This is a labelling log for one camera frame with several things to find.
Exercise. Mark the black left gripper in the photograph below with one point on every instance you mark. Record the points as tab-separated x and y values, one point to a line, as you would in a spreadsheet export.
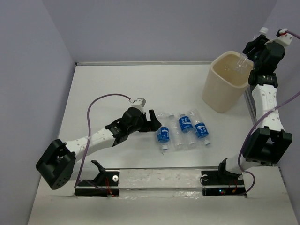
152	125

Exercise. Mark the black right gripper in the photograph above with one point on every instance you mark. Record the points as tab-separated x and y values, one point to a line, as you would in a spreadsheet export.
258	42

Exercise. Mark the blue label bottle row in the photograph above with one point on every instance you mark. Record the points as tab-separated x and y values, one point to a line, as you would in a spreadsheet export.
187	131
163	133
201	130

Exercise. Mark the clear unlabelled bottle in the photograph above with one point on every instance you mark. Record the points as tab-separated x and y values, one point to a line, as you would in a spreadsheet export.
246	58
175	132

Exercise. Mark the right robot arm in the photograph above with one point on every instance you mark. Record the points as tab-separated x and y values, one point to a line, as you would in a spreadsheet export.
267	141

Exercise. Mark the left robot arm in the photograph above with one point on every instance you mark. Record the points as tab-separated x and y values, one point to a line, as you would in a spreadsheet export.
57	162

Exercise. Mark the beige plastic bin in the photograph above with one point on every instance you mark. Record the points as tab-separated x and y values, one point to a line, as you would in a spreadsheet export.
226	82

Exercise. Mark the clear unlabelled bottle in row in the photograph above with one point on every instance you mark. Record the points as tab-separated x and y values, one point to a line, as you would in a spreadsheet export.
175	132

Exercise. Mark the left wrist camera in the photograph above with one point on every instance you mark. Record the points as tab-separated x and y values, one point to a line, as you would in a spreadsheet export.
138	103

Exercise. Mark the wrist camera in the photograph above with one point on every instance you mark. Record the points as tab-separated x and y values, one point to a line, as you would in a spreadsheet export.
138	103
283	38

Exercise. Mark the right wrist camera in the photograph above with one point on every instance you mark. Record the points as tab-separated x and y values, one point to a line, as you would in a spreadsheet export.
283	38

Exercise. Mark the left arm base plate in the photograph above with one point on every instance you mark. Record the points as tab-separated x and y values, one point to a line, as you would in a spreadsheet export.
105	184

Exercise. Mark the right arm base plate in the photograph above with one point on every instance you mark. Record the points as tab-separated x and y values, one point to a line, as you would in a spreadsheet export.
215	184

